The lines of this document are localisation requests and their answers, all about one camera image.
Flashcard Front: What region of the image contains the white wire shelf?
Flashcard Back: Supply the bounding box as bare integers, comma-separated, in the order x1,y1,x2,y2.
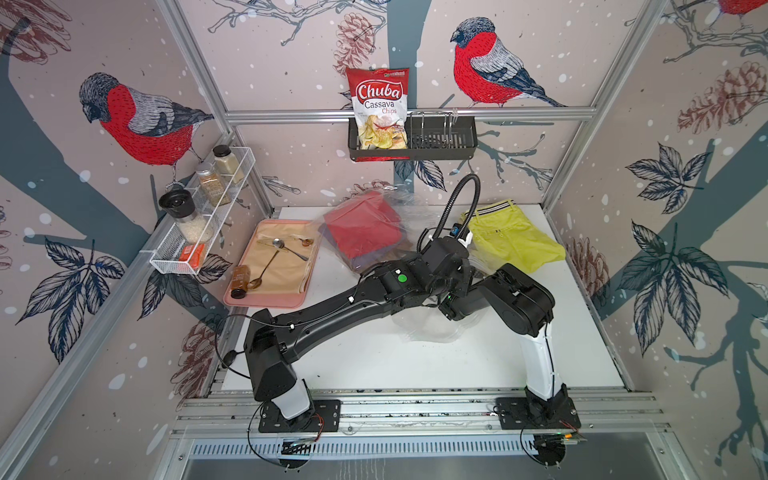
150,146,259,276

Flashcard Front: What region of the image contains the pink tray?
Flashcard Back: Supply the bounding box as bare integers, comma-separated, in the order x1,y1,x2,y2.
223,219,320,309

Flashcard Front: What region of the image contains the spice jar rear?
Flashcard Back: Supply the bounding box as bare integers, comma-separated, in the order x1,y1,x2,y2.
212,145,245,183

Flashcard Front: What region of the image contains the spice jar middle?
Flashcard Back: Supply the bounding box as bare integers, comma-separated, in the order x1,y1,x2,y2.
196,164,230,207

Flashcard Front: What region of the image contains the red garment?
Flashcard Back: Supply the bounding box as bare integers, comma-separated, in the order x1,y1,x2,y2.
323,191,404,260

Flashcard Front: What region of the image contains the metal spoon on tray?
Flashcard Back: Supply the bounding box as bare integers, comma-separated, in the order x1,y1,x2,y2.
271,238,309,262

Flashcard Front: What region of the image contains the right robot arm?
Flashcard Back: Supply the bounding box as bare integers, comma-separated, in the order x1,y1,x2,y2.
438,263,569,426

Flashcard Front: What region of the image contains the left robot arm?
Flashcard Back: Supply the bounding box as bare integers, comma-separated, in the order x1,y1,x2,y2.
244,237,472,420

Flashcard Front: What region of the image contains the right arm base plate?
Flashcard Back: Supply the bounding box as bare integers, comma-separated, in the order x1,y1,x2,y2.
494,397,582,430

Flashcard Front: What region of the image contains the tan cloth on tray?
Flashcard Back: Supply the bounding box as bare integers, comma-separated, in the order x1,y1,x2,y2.
241,220,319,295

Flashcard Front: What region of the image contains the clear plastic vacuum bag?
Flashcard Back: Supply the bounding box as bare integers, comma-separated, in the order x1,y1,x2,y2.
314,184,483,343

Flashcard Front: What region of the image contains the Chuba cassava chips bag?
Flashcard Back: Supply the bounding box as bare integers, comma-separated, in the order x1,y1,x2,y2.
346,68,409,150

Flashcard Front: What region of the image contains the black wire basket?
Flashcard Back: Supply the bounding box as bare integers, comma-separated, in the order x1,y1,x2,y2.
347,114,478,162

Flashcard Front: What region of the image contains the black plastic spoon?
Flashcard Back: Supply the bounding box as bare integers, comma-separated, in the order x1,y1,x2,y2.
220,350,240,369

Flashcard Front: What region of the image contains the black lid spice jar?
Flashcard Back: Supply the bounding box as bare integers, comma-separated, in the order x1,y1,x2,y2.
158,189,213,244

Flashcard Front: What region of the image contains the yellow green garment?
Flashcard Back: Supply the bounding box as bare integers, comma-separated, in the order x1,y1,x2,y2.
468,200,566,275

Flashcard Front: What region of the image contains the purple folded garment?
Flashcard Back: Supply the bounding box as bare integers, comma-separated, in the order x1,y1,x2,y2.
346,241,414,273

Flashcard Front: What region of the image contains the small orange box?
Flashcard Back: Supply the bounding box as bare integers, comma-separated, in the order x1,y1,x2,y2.
178,243,206,270

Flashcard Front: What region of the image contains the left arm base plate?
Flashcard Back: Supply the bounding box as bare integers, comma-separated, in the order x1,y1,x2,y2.
257,399,341,433

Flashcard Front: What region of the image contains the brown spoon on tray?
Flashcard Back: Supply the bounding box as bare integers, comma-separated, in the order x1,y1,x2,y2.
248,250,280,290

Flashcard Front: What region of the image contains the amber bottle on tray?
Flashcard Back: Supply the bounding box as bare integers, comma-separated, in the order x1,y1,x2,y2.
230,265,251,299

